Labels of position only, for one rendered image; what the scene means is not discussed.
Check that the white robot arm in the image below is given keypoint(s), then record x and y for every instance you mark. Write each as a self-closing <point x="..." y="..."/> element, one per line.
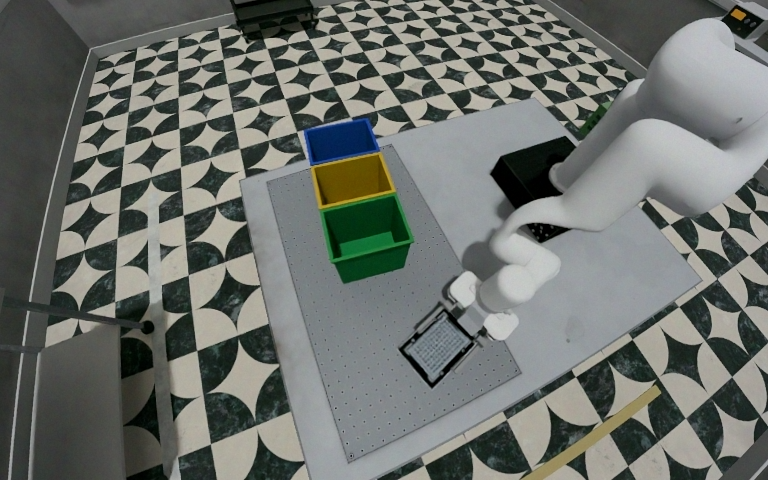
<point x="703" y="89"/>

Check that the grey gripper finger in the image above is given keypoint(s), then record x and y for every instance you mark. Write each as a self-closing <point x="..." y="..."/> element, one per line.
<point x="448" y="306"/>
<point x="482" y="342"/>

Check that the blue general waste bin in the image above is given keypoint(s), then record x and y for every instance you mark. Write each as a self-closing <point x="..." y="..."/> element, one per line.
<point x="348" y="139"/>

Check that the green returns bin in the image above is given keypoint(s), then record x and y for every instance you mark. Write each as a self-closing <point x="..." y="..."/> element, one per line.
<point x="362" y="236"/>

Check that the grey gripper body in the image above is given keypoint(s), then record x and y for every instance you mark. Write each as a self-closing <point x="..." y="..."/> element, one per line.
<point x="463" y="290"/>

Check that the yellow recycle bin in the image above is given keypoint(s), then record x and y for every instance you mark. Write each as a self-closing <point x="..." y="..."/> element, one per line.
<point x="351" y="178"/>

